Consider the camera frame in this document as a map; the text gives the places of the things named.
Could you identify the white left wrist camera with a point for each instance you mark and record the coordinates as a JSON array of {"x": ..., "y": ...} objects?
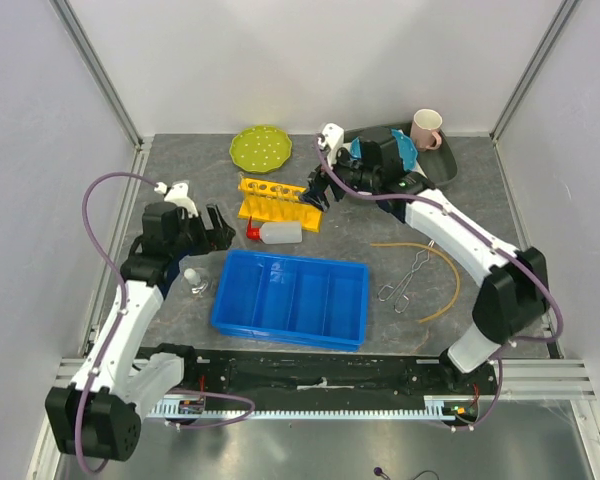
[{"x": 178, "y": 194}]

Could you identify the metal crucible tongs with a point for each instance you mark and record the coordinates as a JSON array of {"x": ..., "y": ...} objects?
[{"x": 398, "y": 292}]

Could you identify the yellow test tube rack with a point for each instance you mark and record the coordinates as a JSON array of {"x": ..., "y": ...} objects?
[{"x": 269, "y": 209}]

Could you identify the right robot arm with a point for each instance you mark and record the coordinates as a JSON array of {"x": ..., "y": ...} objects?
[{"x": 513, "y": 283}]

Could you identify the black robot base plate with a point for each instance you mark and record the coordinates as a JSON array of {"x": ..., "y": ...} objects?
[{"x": 328, "y": 379}]

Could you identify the round glass flask white stopper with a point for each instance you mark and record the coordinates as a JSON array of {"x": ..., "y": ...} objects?
[{"x": 198, "y": 280}]

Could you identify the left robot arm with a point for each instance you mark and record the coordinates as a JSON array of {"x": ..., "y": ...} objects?
[{"x": 100, "y": 413}]

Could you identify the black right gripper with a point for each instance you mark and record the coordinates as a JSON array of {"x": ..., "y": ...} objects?
[{"x": 318, "y": 183}]

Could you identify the pink mug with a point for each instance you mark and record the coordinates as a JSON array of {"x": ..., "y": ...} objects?
[{"x": 425, "y": 130}]

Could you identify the white wash bottle red cap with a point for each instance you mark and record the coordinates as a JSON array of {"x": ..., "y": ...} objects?
[{"x": 275, "y": 233}]

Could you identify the white square board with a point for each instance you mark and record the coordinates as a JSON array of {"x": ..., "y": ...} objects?
[{"x": 419, "y": 169}]

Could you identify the green polka dot plate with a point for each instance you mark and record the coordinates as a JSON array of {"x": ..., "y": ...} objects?
[{"x": 260, "y": 149}]

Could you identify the white cable duct strip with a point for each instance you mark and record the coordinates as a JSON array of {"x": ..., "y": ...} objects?
[{"x": 181, "y": 408}]

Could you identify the blue divided plastic bin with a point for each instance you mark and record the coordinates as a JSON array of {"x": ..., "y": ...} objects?
[{"x": 292, "y": 299}]

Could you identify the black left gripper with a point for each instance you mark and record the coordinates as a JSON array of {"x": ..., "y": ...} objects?
[{"x": 216, "y": 239}]

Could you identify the tan rubber tube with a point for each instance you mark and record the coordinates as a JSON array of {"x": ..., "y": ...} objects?
[{"x": 433, "y": 292}]

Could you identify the blue polka dot plate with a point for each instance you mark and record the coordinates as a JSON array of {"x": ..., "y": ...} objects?
[{"x": 405, "y": 146}]

